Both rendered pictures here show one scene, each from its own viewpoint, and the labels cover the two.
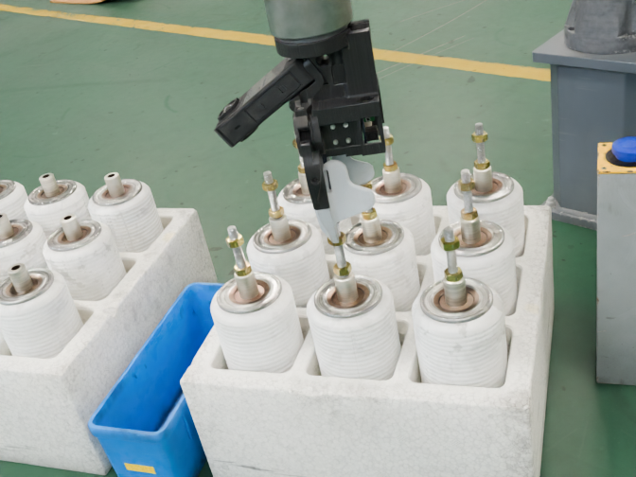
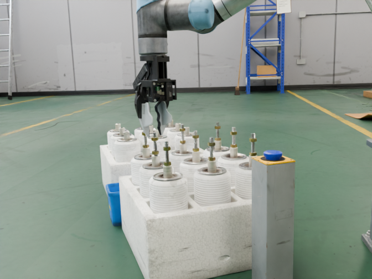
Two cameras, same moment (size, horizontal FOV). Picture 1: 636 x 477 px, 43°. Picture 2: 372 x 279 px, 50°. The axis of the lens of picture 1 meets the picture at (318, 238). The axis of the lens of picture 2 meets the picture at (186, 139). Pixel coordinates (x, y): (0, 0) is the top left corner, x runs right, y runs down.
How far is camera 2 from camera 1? 0.91 m
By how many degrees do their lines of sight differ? 49
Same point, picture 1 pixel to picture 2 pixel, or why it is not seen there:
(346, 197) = (146, 117)
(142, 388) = not seen: hidden behind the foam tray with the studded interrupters
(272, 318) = (139, 164)
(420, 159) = (360, 201)
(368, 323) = (146, 172)
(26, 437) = not seen: hidden behind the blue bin
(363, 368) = (143, 192)
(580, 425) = not seen: outside the picture
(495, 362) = (163, 206)
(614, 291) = (255, 228)
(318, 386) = (132, 191)
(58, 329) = (124, 155)
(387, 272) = (185, 172)
